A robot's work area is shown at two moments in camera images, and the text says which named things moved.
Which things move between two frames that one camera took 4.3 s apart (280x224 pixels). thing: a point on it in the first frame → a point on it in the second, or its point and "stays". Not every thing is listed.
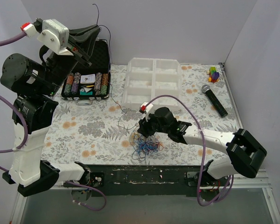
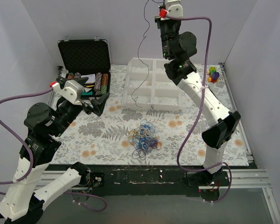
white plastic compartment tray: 146,79 stays
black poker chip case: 90,81 stays
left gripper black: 73,50 → 84,102
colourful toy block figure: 213,75 stays
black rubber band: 119,128 → 137,54
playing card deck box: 87,79 stays
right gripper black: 144,127 → 164,24
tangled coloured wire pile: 144,146 stays
